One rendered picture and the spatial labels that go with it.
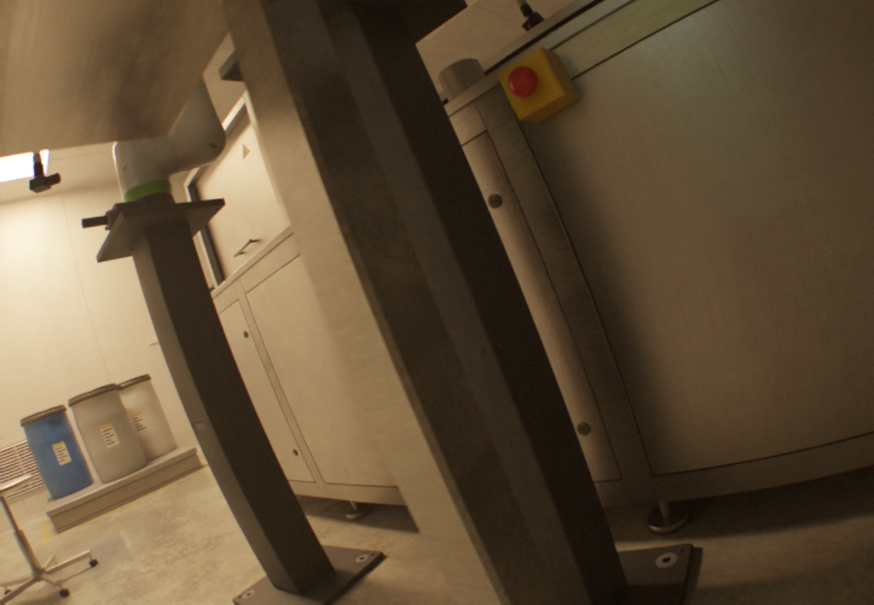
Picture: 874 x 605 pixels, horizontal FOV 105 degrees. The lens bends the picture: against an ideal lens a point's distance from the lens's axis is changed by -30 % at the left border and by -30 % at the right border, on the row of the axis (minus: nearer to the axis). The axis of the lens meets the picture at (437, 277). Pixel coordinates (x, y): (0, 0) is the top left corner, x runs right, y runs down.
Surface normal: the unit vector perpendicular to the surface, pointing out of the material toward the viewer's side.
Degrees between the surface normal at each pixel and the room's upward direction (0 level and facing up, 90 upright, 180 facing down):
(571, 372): 90
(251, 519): 90
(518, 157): 90
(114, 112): 180
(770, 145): 90
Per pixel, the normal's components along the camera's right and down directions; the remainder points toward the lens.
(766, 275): -0.62, 0.22
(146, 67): 0.37, 0.93
